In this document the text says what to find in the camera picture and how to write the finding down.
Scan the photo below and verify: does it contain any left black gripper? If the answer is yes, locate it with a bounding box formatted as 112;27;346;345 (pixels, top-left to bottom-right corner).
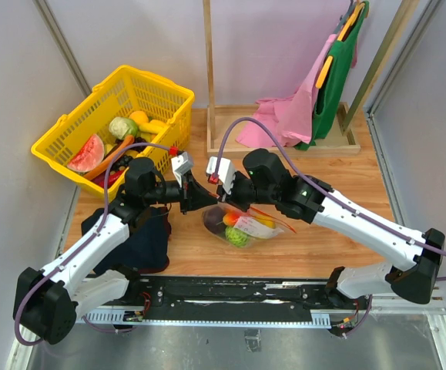
144;170;218;215

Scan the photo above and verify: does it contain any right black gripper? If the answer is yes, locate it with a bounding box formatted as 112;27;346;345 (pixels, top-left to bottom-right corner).
216;169;277;212

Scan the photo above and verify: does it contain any orange fruit toy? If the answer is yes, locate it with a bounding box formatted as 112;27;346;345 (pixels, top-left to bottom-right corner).
223;212;240;227

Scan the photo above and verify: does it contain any purple mangosteen toy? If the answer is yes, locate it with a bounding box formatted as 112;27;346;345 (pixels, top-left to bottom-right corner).
203;206;226;234

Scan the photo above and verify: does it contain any yellow banana bunch toy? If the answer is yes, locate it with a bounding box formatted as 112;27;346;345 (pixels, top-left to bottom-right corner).
255;215;276;229

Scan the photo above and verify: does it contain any clear zip top bag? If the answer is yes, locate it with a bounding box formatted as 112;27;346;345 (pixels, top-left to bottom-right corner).
202;203;297;249

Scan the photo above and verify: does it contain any green custard apple toy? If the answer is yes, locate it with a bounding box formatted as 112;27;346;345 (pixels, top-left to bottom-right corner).
225;227;250;248

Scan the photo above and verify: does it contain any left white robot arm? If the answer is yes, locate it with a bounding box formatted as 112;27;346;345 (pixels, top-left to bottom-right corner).
13;152;216;346

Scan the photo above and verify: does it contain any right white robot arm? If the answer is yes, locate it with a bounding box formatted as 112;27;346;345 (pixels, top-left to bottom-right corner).
206;149;445;308

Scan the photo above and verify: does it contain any wooden clothes rack base tray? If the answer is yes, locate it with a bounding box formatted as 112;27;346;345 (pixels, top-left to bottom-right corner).
206;103;360;160

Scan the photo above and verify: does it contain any dark navy folded cloth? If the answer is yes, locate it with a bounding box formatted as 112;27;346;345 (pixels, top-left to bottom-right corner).
92;207;172;275

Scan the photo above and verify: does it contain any black grape bunch toy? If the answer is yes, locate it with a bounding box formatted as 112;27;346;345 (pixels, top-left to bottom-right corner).
111;155;133;173

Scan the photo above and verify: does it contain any orange carrot toy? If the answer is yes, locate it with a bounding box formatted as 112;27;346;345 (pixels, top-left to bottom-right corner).
83;135;135;180

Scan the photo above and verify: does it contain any pink garment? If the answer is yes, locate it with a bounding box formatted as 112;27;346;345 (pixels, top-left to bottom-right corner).
253;33;337;146

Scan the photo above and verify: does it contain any yellow lemon toy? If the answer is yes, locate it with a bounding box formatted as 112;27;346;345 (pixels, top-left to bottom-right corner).
129;110;149;126

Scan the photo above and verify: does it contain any red chili pepper toy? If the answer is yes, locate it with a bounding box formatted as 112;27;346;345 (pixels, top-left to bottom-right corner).
92;170;125;189

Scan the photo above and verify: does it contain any green cabbage toy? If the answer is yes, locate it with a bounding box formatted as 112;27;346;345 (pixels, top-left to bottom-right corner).
109;117;139;140

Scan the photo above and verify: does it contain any watermelon slice toy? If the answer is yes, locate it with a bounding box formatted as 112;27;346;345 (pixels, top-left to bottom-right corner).
67;134;105;173

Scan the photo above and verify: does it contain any yellow plastic shopping basket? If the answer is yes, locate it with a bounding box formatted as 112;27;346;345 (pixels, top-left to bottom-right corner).
31;65;195;199

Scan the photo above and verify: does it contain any green garment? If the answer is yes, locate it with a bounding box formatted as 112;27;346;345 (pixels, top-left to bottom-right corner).
294;1;370;151

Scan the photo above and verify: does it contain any orange clothes hanger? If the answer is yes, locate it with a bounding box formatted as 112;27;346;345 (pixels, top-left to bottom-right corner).
315;2;365;89

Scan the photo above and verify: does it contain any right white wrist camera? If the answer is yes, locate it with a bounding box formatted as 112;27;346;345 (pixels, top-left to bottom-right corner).
206;156;236;195

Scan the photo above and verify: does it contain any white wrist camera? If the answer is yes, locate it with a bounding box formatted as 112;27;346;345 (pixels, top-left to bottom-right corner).
171;151;193;187
206;156;236;195

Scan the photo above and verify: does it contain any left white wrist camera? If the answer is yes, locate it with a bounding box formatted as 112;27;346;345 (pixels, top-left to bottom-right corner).
171;151;193;187

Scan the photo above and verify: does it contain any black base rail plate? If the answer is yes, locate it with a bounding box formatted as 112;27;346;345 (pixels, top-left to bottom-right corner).
121;275;367;324

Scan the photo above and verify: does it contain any left wooden rack post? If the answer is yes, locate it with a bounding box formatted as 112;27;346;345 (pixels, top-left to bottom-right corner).
202;0;216;146

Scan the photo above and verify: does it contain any wooden rack post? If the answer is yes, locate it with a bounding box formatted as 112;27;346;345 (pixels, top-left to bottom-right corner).
202;0;216;146
340;0;419;136

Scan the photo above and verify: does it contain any right wooden rack post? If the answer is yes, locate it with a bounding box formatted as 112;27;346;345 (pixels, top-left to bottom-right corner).
340;0;419;136

